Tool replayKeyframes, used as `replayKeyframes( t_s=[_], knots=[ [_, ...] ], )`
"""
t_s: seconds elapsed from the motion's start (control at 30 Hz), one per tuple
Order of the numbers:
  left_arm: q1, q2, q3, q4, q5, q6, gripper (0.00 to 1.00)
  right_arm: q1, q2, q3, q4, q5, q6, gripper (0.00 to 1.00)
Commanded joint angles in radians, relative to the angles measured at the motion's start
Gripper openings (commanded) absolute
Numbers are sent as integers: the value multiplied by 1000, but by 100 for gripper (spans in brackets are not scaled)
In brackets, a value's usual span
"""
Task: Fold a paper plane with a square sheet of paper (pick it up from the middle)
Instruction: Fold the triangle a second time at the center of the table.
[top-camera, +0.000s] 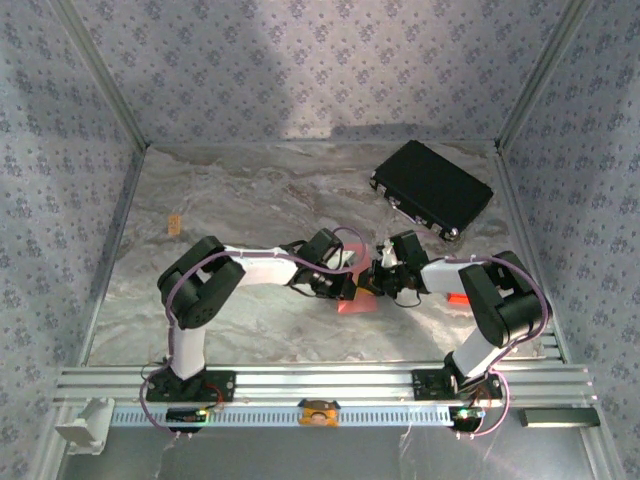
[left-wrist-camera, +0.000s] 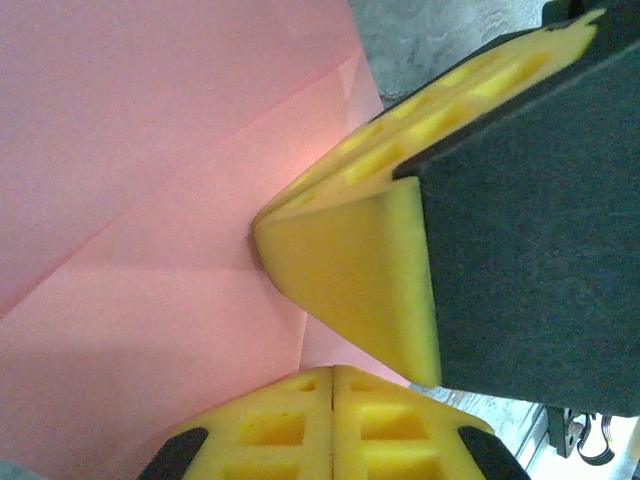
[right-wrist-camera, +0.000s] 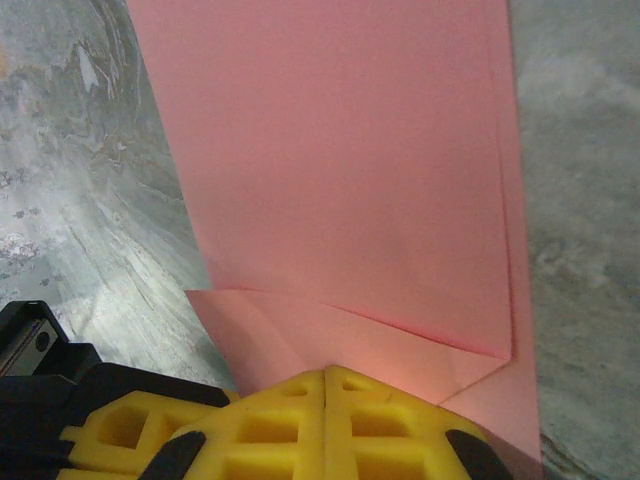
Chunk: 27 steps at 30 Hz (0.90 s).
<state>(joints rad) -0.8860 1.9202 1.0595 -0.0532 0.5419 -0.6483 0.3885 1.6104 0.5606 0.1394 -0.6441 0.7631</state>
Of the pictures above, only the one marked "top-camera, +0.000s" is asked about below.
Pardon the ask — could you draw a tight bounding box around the pink cloth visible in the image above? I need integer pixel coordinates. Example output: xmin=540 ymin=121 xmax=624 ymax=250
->
xmin=335 ymin=242 xmax=379 ymax=316

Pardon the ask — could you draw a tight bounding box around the black ribbed carrying case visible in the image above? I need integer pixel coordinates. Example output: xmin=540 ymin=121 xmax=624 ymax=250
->
xmin=369 ymin=139 xmax=495 ymax=242

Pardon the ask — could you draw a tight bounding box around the orange cartoon figure sticker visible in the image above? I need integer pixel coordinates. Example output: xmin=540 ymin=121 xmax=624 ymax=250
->
xmin=298 ymin=398 xmax=341 ymax=428

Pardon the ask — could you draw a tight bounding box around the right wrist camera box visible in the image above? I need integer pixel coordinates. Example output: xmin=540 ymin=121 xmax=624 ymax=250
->
xmin=378 ymin=229 xmax=429 ymax=269

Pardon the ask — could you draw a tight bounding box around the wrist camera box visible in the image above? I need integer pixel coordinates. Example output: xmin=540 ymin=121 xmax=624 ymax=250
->
xmin=378 ymin=229 xmax=429 ymax=269
xmin=298 ymin=228 xmax=359 ymax=269

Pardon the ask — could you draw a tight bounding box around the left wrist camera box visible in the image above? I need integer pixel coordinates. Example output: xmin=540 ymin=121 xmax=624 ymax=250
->
xmin=298 ymin=228 xmax=359 ymax=269

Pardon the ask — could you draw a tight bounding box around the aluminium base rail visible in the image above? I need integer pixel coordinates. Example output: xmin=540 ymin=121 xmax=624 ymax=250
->
xmin=53 ymin=363 xmax=599 ymax=407

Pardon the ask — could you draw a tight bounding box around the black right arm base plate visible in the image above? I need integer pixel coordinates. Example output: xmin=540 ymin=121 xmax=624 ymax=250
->
xmin=410 ymin=369 xmax=504 ymax=401

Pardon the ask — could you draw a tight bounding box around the slotted grey cable duct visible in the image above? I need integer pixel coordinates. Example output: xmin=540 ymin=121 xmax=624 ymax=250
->
xmin=108 ymin=404 xmax=464 ymax=429

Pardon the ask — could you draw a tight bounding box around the aluminium side rail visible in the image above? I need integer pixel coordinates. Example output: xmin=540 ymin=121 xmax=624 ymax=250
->
xmin=494 ymin=142 xmax=571 ymax=364
xmin=79 ymin=142 xmax=151 ymax=366

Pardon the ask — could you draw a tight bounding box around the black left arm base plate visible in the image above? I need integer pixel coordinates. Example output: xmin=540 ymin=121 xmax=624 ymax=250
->
xmin=145 ymin=370 xmax=237 ymax=403

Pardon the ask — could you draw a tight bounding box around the aluminium frame post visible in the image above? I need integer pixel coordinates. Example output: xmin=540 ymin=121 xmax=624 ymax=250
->
xmin=494 ymin=0 xmax=596 ymax=151

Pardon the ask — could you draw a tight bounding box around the white plastic bracket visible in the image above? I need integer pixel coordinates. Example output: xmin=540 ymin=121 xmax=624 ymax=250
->
xmin=53 ymin=398 xmax=112 ymax=455

